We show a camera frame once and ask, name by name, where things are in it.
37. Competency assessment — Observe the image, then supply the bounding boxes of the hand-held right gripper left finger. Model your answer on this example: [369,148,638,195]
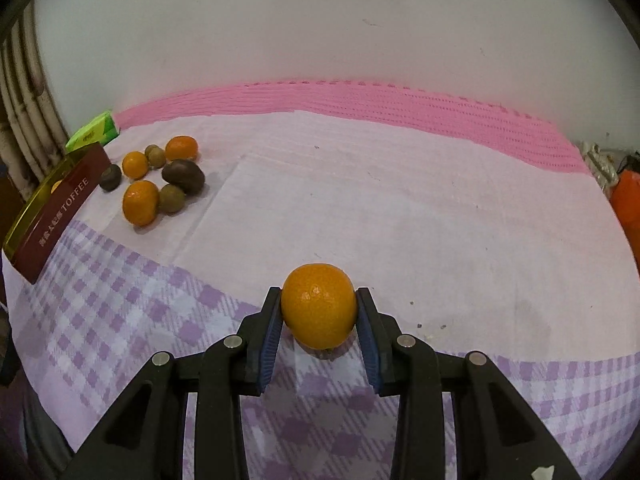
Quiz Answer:
[60,287,286,480]

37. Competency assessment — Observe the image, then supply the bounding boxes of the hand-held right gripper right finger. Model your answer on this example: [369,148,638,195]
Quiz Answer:
[355,287,583,480]

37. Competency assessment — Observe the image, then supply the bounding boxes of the dark brown mangosteen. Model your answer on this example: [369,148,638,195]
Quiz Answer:
[99,164,123,193]
[161,158,206,195]

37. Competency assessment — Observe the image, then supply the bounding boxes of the gold tin tray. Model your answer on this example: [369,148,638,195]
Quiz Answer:
[2,142,112,286]

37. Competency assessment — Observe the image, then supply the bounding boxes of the purple checked bed sheet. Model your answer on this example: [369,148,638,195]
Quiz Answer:
[2,110,640,480]

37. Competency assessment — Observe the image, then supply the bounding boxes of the green tissue pack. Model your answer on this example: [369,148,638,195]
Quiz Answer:
[65,111,121,155]

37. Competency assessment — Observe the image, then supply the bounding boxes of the orange plastic object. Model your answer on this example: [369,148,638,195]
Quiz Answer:
[611,170,640,266]

